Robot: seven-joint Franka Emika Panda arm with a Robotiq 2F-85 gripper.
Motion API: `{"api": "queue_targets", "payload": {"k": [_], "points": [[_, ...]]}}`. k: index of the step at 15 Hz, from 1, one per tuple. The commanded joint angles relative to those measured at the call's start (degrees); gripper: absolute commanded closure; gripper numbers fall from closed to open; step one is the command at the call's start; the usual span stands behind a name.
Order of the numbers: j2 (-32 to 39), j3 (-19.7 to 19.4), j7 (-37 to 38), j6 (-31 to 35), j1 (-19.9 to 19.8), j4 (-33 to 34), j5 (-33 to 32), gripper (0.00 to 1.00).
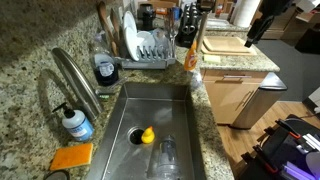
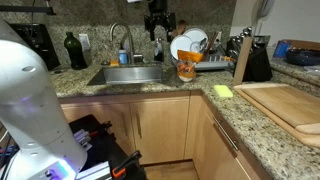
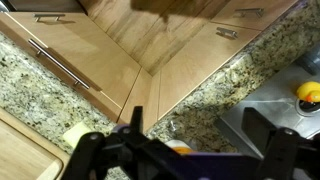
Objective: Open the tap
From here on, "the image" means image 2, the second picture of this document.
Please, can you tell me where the small upright wooden board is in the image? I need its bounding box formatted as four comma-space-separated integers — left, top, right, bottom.
232, 36, 255, 86

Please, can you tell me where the black wall shelf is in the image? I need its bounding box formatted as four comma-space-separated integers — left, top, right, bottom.
0, 4, 57, 16

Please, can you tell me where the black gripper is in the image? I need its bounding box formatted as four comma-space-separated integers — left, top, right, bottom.
143, 0, 177, 43

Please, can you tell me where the long metal drawer handle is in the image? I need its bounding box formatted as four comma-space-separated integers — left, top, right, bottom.
211, 115, 240, 152

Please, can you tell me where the stainless steel sink basin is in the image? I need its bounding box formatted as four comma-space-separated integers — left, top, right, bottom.
87, 64, 165, 86

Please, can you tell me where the metal ladle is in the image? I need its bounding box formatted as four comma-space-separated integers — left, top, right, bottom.
198, 37, 208, 54

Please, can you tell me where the large white plate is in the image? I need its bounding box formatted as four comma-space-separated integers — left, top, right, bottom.
169, 34, 194, 61

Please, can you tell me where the wooden cabinet door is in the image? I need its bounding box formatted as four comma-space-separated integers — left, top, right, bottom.
61, 102, 137, 156
129, 96, 191, 165

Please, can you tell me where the dark blue pan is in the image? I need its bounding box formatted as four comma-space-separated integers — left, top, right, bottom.
285, 47, 320, 67

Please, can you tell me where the curved steel kitchen faucet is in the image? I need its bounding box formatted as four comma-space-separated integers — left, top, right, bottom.
109, 21, 145, 65

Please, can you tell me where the wooden tray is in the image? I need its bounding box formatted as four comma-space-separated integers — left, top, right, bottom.
283, 39, 320, 52

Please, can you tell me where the orange black bar clamp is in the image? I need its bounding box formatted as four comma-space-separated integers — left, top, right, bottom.
111, 149, 143, 179

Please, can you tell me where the orange snack bag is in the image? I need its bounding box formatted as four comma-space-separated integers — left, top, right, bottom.
175, 49, 204, 83

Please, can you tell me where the white plate with rim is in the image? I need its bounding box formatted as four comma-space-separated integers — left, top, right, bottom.
183, 27, 209, 45

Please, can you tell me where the metal cabinet door handle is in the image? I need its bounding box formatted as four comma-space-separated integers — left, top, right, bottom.
134, 111, 143, 140
121, 112, 130, 138

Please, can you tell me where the white wall outlet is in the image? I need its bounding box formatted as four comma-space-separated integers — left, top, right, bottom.
78, 33, 92, 51

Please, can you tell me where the dark green glass bottle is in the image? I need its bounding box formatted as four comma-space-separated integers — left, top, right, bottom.
63, 31, 89, 71

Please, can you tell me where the brown wooden utensil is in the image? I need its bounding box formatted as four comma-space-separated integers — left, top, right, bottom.
202, 31, 220, 62

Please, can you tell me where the blue container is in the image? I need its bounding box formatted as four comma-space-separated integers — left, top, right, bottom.
273, 40, 291, 60

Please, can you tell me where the black knife block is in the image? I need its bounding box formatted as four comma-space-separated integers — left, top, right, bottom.
243, 42, 274, 83

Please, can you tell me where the wooden drawer front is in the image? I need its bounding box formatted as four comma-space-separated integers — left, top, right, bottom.
192, 94, 274, 180

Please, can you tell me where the red black bar clamp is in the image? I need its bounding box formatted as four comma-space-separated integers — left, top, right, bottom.
87, 120, 113, 138

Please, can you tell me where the black coffee machine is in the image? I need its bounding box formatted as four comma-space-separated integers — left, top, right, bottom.
9, 22, 61, 71

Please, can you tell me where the yellow sponge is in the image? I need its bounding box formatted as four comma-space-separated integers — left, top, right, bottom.
213, 84, 234, 99

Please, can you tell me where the wooden cutting board with handle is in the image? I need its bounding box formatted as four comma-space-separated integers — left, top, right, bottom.
241, 85, 320, 136

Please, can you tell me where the grey dish rack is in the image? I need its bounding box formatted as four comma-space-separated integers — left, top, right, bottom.
171, 43, 236, 72

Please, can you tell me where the aluminium extrusion profile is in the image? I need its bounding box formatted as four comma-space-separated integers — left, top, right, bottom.
74, 161, 113, 180
72, 128, 93, 152

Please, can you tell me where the small blue soap bottle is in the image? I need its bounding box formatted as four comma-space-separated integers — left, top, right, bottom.
118, 49, 129, 65

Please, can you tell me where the dark soap dispenser bottle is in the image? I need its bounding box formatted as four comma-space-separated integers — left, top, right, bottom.
153, 37, 165, 64

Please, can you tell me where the large wooden cutting board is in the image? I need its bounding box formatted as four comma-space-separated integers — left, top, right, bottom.
233, 82, 320, 150

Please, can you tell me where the black robot cart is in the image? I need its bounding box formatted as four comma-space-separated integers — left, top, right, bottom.
68, 114, 148, 180

